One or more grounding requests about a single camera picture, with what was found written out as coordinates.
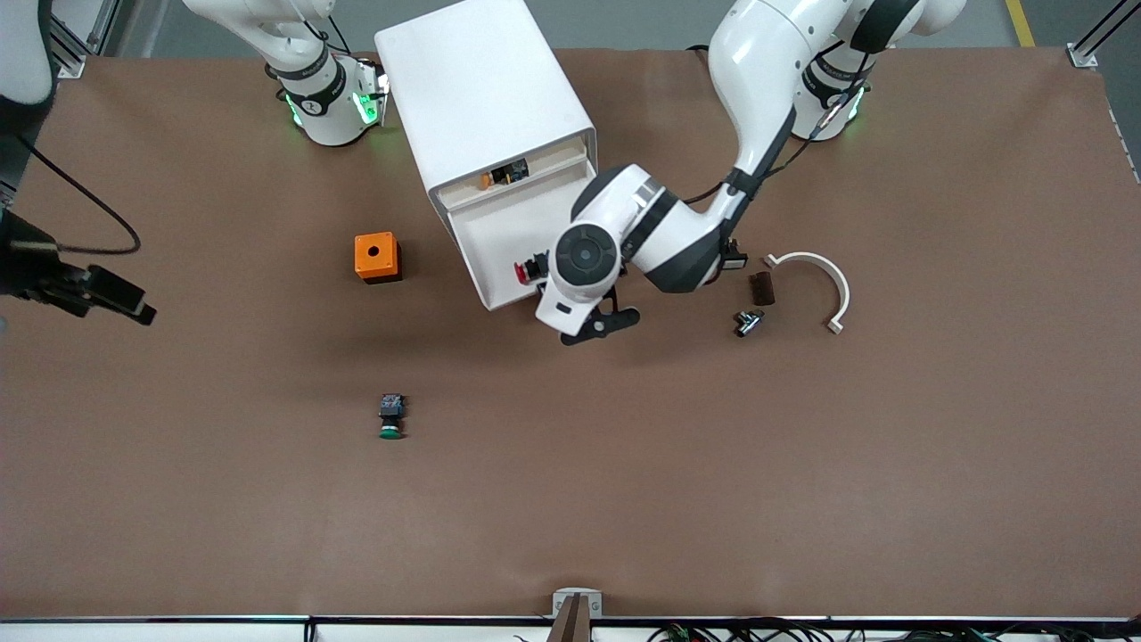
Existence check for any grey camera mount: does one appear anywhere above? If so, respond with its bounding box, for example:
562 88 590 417
546 588 603 642

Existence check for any white drawer holding parts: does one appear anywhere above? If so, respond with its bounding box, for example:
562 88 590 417
435 132 596 212

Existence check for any white curved bracket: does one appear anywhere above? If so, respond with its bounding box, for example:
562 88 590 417
764 251 851 335

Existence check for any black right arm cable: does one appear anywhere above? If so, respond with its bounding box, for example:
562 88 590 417
16 132 143 256

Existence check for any aluminium frame post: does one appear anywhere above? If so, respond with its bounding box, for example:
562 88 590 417
1065 0 1141 69
49 0 121 79

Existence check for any white plastic drawer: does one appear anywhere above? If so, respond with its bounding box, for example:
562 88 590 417
443 160 600 312

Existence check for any orange box with hole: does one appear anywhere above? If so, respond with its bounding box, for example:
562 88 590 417
354 232 402 284

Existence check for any white drawer cabinet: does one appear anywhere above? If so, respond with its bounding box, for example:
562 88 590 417
373 0 600 217

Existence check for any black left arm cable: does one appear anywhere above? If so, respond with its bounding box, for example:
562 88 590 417
682 94 848 208

